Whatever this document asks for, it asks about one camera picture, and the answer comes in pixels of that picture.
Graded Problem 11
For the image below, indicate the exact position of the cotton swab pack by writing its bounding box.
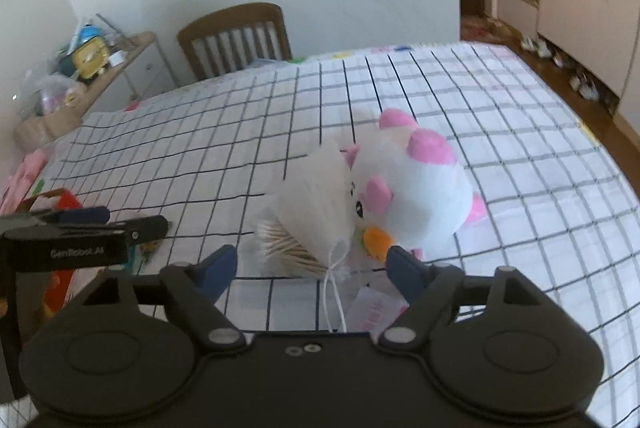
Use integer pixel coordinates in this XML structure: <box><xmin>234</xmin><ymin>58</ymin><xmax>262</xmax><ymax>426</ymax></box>
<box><xmin>254</xmin><ymin>220</ymin><xmax>326</xmax><ymax>278</ymax></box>

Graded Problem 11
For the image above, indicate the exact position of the white pink plush toy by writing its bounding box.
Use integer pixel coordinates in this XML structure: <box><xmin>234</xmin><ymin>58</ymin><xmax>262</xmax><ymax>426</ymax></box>
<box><xmin>344</xmin><ymin>108</ymin><xmax>487</xmax><ymax>262</ymax></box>

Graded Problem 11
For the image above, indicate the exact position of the red tin box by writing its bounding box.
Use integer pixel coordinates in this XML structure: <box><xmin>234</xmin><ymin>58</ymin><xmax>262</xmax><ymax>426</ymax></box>
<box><xmin>16</xmin><ymin>187</ymin><xmax>81</xmax><ymax>314</ymax></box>

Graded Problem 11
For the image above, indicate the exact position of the pink folded cloth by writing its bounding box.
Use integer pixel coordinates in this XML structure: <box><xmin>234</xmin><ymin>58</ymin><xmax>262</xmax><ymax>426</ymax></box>
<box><xmin>0</xmin><ymin>149</ymin><xmax>49</xmax><ymax>215</ymax></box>

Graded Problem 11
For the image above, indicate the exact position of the black white checkered tablecloth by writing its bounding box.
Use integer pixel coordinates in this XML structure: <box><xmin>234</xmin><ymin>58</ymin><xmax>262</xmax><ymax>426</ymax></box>
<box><xmin>29</xmin><ymin>38</ymin><xmax>640</xmax><ymax>428</ymax></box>

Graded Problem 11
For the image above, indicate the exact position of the cardboard box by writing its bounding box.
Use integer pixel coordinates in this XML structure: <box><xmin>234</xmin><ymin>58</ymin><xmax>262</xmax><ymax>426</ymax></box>
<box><xmin>14</xmin><ymin>109</ymin><xmax>82</xmax><ymax>153</ymax></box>

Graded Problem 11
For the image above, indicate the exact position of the white polka dot cloth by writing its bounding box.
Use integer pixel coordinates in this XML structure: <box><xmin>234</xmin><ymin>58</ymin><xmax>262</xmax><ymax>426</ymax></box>
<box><xmin>30</xmin><ymin>45</ymin><xmax>415</xmax><ymax>192</ymax></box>

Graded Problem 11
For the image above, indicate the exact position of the clear plastic bag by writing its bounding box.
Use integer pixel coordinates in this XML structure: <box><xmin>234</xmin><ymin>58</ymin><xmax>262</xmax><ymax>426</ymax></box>
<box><xmin>36</xmin><ymin>73</ymin><xmax>88</xmax><ymax>116</ymax></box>

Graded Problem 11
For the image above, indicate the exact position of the wooden side desk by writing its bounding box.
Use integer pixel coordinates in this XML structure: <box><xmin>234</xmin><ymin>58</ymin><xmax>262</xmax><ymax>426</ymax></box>
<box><xmin>76</xmin><ymin>31</ymin><xmax>179</xmax><ymax>118</ymax></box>

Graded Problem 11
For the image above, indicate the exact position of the yellow toy clock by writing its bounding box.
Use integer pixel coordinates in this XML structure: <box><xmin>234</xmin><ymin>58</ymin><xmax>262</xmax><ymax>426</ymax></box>
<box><xmin>72</xmin><ymin>36</ymin><xmax>110</xmax><ymax>81</ymax></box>

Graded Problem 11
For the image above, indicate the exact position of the small white box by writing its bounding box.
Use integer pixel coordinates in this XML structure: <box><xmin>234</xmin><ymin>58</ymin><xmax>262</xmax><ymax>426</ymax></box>
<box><xmin>108</xmin><ymin>50</ymin><xmax>127</xmax><ymax>67</ymax></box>

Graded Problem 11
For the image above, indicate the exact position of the brown wooden chair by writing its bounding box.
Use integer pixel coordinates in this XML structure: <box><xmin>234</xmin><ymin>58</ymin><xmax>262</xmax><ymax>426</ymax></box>
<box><xmin>177</xmin><ymin>2</ymin><xmax>293</xmax><ymax>81</ymax></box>

